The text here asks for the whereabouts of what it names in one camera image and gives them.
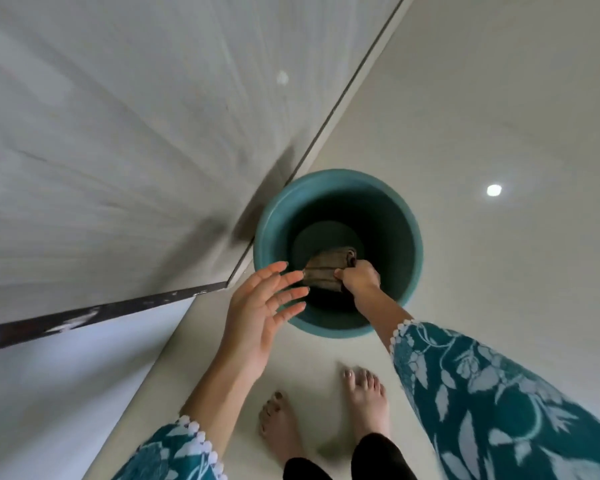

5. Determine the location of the teal plastic bucket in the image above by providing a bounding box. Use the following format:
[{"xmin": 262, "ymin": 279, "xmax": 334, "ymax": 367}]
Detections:
[{"xmin": 253, "ymin": 169, "xmax": 425, "ymax": 340}]

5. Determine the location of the brown wet cloth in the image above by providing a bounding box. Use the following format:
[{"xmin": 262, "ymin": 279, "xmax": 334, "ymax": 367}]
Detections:
[{"xmin": 302, "ymin": 247, "xmax": 359, "ymax": 296}]

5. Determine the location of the person's left hand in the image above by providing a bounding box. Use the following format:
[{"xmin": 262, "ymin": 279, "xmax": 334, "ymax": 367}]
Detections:
[{"xmin": 219, "ymin": 261, "xmax": 310, "ymax": 379}]

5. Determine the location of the white wooden door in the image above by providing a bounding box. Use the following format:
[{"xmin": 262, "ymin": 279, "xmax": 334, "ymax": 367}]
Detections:
[{"xmin": 0, "ymin": 0, "xmax": 417, "ymax": 353}]

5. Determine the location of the person's foot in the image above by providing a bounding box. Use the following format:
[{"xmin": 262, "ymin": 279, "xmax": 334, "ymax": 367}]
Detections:
[
  {"xmin": 258, "ymin": 391, "xmax": 302, "ymax": 466},
  {"xmin": 342, "ymin": 367, "xmax": 392, "ymax": 441}
]

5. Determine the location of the person's left forearm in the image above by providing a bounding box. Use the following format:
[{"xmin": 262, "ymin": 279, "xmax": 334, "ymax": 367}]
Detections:
[{"xmin": 180, "ymin": 352, "xmax": 262, "ymax": 458}]

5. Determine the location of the person's right foot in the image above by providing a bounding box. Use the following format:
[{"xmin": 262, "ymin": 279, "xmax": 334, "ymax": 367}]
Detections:
[{"xmin": 342, "ymin": 367, "xmax": 392, "ymax": 441}]

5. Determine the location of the person's left foot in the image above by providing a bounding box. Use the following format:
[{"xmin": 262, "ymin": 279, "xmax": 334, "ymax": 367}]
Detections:
[{"xmin": 258, "ymin": 391, "xmax": 302, "ymax": 466}]

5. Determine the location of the black trouser leg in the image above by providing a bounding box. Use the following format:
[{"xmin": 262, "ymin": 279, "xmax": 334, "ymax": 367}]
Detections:
[
  {"xmin": 282, "ymin": 457, "xmax": 334, "ymax": 480},
  {"xmin": 350, "ymin": 433, "xmax": 419, "ymax": 480}
]

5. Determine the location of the person's right hand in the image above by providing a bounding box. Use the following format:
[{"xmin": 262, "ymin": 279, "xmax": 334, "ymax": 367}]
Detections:
[{"xmin": 333, "ymin": 260, "xmax": 382, "ymax": 301}]

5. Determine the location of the teal floral sleeve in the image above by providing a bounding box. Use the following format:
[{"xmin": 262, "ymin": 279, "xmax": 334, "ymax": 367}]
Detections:
[
  {"xmin": 111, "ymin": 415, "xmax": 229, "ymax": 480},
  {"xmin": 388, "ymin": 320, "xmax": 600, "ymax": 480}
]

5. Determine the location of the person's right forearm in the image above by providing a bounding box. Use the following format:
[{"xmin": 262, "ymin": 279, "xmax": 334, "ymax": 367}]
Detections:
[{"xmin": 352, "ymin": 286, "xmax": 415, "ymax": 356}]

